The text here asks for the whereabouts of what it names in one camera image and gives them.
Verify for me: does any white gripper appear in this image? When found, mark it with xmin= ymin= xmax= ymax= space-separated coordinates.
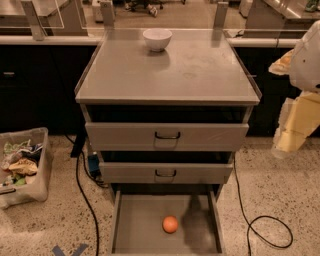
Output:
xmin=268 ymin=21 xmax=320 ymax=159

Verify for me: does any orange fruit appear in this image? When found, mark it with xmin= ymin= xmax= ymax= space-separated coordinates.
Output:
xmin=162 ymin=216 xmax=178 ymax=234

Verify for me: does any grey metal drawer cabinet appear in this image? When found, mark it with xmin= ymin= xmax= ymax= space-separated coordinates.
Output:
xmin=74 ymin=27 xmax=263 ymax=201

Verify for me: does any top grey drawer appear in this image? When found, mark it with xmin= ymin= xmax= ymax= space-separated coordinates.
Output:
xmin=85 ymin=122 xmax=249 ymax=152

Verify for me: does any grey drawer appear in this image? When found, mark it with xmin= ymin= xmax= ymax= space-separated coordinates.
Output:
xmin=100 ymin=162 xmax=233 ymax=184
xmin=109 ymin=190 xmax=226 ymax=256
xmin=85 ymin=122 xmax=249 ymax=152

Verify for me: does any bottom grey drawer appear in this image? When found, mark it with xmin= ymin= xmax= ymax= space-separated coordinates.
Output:
xmin=109 ymin=190 xmax=226 ymax=256

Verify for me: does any middle grey drawer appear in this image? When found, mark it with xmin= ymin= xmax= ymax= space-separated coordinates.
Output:
xmin=100 ymin=162 xmax=233 ymax=184

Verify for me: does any white ceramic bowl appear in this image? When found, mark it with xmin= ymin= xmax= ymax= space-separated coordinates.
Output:
xmin=143 ymin=28 xmax=172 ymax=52

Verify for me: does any blue power box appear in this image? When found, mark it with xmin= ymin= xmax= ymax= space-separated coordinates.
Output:
xmin=87 ymin=154 xmax=100 ymax=177

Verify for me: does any clear plastic storage bin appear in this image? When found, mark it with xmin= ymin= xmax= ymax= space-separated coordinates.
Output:
xmin=0 ymin=127 xmax=53 ymax=209

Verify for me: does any crumpled yellow snack bag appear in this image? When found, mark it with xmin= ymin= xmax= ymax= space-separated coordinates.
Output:
xmin=9 ymin=158 xmax=38 ymax=176

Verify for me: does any black cable on right floor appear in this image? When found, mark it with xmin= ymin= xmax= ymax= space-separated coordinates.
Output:
xmin=232 ymin=156 xmax=294 ymax=256

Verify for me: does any black cable on floor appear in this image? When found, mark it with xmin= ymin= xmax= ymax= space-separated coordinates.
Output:
xmin=232 ymin=156 xmax=294 ymax=256
xmin=64 ymin=134 xmax=101 ymax=256

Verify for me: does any black cable on left floor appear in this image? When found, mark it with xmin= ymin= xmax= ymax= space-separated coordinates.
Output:
xmin=64 ymin=134 xmax=101 ymax=256

